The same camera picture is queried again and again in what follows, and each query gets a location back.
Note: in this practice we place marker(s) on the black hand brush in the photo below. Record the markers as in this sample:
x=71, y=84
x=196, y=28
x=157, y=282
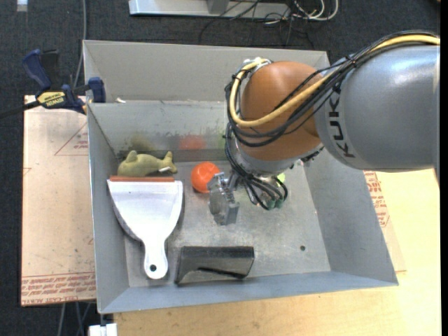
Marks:
x=213, y=259

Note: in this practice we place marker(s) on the green toy dolphin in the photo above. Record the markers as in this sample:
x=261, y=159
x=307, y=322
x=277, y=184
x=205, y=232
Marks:
x=143, y=164

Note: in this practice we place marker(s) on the white dustpan with red lip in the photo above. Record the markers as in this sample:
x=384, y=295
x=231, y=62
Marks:
x=147, y=208

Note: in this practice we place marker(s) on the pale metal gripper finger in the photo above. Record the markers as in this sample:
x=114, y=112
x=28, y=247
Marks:
x=231, y=215
x=217, y=205

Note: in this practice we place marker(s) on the black cylinder on white bracket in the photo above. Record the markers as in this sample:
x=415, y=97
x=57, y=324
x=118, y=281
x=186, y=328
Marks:
x=306, y=160

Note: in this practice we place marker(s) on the orange ball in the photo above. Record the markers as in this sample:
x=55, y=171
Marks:
x=201, y=177

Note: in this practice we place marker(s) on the brown cardboard board, red print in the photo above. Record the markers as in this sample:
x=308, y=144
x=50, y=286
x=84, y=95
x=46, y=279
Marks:
x=56, y=187

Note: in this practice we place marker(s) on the grey metal bin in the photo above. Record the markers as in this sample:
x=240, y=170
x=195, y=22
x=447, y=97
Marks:
x=280, y=236

